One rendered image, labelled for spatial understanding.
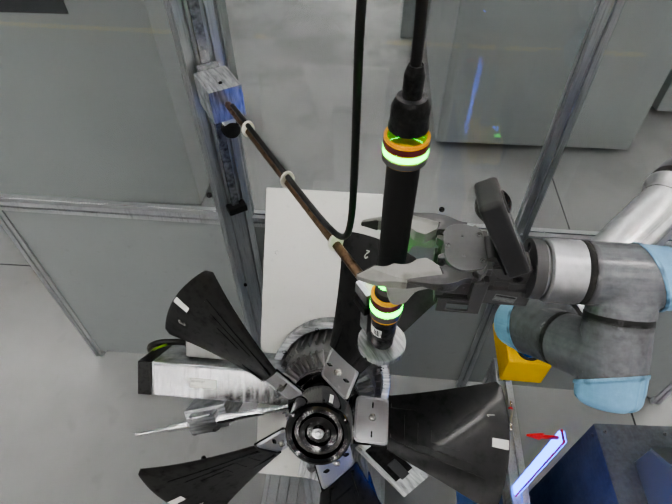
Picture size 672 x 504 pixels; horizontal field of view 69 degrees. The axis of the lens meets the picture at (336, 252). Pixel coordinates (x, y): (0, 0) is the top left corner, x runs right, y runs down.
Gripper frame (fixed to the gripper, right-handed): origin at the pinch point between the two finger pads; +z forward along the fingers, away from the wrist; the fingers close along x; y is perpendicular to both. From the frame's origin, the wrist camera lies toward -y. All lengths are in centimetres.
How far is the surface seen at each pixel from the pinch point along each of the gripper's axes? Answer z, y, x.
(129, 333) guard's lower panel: 103, 144, 70
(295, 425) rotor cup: 10.7, 43.8, -4.4
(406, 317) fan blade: -7.3, 27.7, 9.5
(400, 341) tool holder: -5.6, 19.7, -0.4
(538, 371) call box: -42, 62, 21
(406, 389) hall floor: -22, 166, 67
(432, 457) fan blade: -14, 49, -6
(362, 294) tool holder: 0.3, 11.8, 1.6
